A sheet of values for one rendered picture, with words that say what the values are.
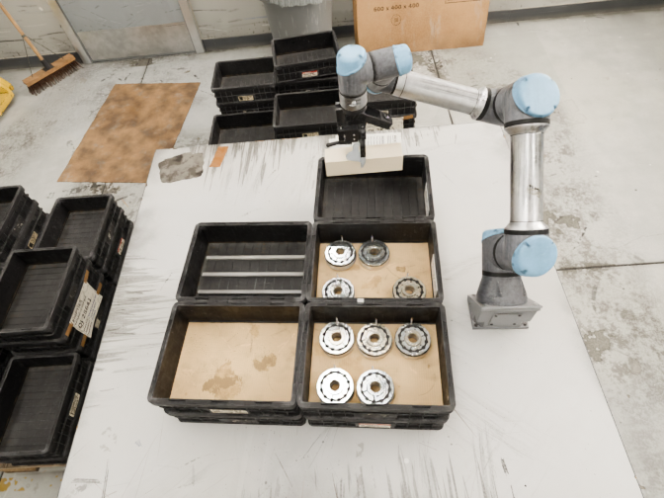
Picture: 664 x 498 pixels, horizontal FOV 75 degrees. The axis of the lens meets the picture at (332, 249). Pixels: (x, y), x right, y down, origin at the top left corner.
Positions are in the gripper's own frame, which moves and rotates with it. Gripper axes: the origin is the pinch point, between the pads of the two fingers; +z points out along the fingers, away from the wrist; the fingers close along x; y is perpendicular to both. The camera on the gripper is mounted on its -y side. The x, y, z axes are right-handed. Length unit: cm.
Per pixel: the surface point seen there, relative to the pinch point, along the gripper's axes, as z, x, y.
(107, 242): 67, -26, 126
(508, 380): 39, 61, -38
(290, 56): 59, -156, 36
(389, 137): 39, -51, -15
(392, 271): 26.0, 27.1, -6.9
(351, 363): 26, 57, 9
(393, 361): 26, 57, -4
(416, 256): 26.1, 22.0, -15.3
